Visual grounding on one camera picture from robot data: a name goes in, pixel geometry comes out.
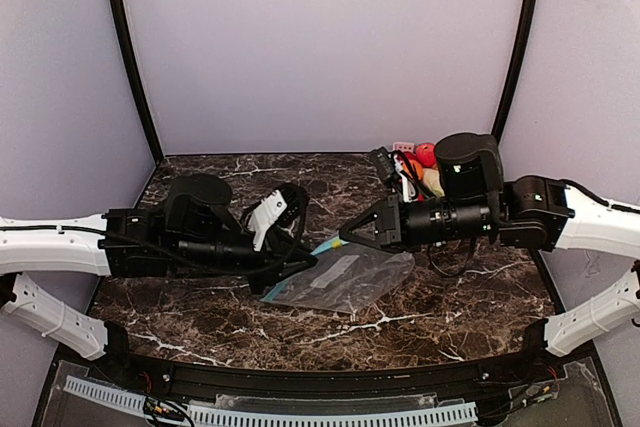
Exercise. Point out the orange tangerine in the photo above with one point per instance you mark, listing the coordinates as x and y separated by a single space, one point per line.
415 169

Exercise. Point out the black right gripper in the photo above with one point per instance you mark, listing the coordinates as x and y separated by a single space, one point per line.
392 220

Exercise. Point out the red apple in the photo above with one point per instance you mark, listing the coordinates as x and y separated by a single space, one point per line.
425 154

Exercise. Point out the grey slotted cable duct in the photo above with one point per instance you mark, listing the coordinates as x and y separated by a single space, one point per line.
228 410

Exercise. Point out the black right frame post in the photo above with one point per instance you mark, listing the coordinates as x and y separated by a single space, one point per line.
516 61

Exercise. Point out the black left frame post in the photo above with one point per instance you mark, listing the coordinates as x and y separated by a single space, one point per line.
128 56

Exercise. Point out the clear zip top bag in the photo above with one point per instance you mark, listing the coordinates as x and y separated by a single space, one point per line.
344 280

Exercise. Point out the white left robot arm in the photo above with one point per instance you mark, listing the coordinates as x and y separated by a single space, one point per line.
192 234

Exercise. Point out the pink plastic basket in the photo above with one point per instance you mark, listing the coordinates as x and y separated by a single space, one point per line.
404 147

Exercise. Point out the black frame post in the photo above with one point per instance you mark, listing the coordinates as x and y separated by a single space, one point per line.
128 56
516 61

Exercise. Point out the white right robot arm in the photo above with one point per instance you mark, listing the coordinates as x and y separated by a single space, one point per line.
533 212

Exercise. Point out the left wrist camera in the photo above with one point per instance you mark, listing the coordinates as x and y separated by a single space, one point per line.
283 207

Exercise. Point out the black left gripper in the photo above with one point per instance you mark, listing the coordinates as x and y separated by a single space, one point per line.
270 257

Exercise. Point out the black front frame rail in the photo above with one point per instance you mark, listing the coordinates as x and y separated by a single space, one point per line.
484 377

